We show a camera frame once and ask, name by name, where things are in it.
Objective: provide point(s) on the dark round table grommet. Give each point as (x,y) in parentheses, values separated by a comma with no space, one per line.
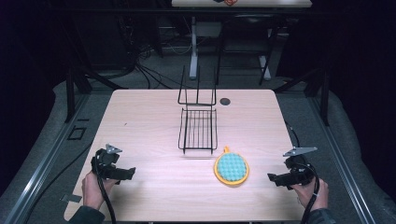
(224,101)

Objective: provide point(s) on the person's right hand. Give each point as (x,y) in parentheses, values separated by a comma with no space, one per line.
(311,194)

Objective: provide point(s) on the grey tape piece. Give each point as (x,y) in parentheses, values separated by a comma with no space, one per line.
(71,198)

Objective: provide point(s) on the round teal sponge orange rim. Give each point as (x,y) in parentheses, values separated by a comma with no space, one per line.
(232,167)

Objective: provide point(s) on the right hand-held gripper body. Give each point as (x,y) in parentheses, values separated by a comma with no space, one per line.
(299,169)

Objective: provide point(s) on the metal floor rail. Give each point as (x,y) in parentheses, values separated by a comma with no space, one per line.
(342,161)
(46,161)

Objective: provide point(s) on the black metal stand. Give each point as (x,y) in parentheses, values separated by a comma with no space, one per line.
(246,40)

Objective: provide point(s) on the black frame post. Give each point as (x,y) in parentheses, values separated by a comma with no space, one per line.
(325,99)
(70,96)

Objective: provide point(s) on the black tape square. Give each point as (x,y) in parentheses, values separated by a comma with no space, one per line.
(70,133)

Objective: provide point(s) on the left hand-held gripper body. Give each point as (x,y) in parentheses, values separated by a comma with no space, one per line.
(106,163)

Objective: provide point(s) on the person's left hand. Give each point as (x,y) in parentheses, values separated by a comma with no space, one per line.
(92,191)

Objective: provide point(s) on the white-legged background table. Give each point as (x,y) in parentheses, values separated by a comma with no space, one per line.
(241,3)

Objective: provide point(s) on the short black tape strip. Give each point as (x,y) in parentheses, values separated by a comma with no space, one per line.
(82,120)

